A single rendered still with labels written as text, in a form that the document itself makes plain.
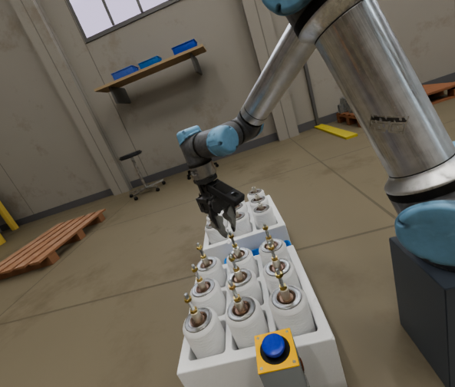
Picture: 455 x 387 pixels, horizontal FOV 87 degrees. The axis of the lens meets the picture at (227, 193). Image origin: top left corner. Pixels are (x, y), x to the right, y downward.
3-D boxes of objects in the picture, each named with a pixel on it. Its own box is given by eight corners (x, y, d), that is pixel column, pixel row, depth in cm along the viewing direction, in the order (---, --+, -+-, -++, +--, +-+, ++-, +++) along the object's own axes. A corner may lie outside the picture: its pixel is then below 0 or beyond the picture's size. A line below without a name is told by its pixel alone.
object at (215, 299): (205, 329, 83) (184, 289, 77) (228, 312, 86) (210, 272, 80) (216, 349, 74) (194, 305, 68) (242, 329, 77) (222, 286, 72)
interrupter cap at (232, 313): (232, 298, 66) (231, 296, 66) (258, 297, 64) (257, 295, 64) (224, 322, 60) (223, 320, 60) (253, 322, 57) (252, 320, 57)
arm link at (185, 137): (185, 130, 65) (169, 135, 71) (199, 167, 68) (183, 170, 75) (206, 121, 70) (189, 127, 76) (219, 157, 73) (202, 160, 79)
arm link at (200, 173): (216, 158, 73) (196, 169, 69) (222, 172, 75) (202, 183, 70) (202, 160, 79) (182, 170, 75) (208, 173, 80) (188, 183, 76)
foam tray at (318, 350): (303, 281, 97) (292, 244, 91) (347, 388, 60) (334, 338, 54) (212, 305, 102) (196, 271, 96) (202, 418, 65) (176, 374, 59)
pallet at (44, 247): (43, 272, 199) (35, 262, 195) (-24, 291, 213) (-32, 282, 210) (112, 214, 299) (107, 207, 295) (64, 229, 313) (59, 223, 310)
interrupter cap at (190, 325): (186, 315, 67) (184, 312, 67) (211, 304, 67) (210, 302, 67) (185, 338, 60) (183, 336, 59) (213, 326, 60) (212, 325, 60)
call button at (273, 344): (284, 338, 44) (281, 330, 44) (288, 359, 41) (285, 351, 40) (263, 342, 45) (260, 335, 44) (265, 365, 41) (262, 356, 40)
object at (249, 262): (268, 285, 92) (255, 246, 86) (262, 305, 84) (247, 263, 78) (245, 284, 96) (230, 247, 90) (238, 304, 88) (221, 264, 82)
